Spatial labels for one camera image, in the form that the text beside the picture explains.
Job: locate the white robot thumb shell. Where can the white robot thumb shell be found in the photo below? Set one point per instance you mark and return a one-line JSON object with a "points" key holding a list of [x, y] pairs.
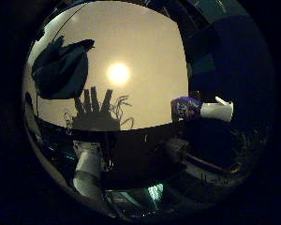
{"points": [[215, 111]]}

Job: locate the dark crumpled cloth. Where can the dark crumpled cloth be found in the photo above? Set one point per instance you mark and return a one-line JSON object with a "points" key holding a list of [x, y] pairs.
{"points": [[62, 72]]}

